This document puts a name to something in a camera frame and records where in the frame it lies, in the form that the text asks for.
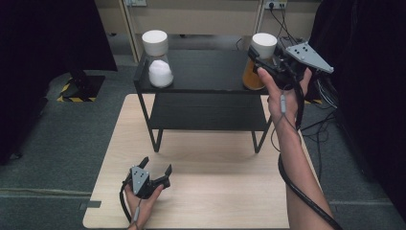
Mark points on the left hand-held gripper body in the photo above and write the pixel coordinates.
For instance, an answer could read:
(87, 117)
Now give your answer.
(140, 180)

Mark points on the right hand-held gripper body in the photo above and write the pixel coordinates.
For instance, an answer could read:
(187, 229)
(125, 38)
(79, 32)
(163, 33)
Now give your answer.
(306, 56)

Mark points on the jar of orange liquid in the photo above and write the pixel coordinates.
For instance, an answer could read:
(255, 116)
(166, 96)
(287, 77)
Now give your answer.
(252, 80)

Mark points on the black two-tier shelf rack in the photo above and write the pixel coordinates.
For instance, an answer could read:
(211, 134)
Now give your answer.
(207, 70)

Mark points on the jar of white powder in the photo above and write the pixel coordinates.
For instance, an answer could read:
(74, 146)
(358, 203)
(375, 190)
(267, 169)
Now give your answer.
(159, 73)

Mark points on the person's left hand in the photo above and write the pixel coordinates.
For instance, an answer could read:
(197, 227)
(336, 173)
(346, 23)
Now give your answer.
(143, 207)

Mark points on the person's right hand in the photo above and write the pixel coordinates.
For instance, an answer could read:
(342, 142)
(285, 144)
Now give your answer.
(276, 102)

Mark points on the black stand base striped tape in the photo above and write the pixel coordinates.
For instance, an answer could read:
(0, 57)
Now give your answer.
(84, 87)
(314, 96)

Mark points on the white power strip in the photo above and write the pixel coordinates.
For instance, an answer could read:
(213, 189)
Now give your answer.
(275, 4)

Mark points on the grey tape strip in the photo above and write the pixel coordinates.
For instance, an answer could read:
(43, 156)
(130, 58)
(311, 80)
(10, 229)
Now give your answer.
(92, 204)

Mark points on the black curtain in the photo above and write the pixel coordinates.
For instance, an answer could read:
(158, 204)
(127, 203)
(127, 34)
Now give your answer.
(38, 48)
(367, 96)

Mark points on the white wall socket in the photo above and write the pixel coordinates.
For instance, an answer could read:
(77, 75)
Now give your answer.
(136, 2)

